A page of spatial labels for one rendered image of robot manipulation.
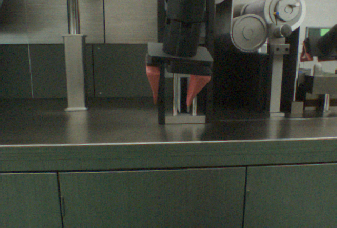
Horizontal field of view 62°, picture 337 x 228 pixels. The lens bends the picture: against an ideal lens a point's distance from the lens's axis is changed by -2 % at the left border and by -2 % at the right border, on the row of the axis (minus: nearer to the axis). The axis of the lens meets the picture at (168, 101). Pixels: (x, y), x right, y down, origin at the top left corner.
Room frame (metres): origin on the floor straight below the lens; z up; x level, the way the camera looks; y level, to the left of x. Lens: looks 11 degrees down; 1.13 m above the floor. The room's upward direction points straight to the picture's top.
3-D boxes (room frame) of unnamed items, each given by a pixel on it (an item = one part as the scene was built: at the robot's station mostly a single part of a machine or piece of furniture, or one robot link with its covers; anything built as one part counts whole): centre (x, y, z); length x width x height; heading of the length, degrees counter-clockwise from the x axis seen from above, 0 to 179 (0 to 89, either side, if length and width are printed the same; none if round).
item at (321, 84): (1.16, -0.56, 1.00); 0.40 x 0.16 x 0.06; 4
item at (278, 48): (0.95, -0.36, 1.05); 0.06 x 0.05 x 0.31; 4
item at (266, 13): (0.99, -0.39, 1.25); 0.15 x 0.01 x 0.15; 94
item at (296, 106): (1.12, -0.44, 0.92); 0.28 x 0.04 x 0.04; 4
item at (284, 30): (0.91, -0.36, 1.18); 0.04 x 0.02 x 0.04; 94
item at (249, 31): (1.11, -0.26, 1.17); 0.26 x 0.12 x 0.12; 4
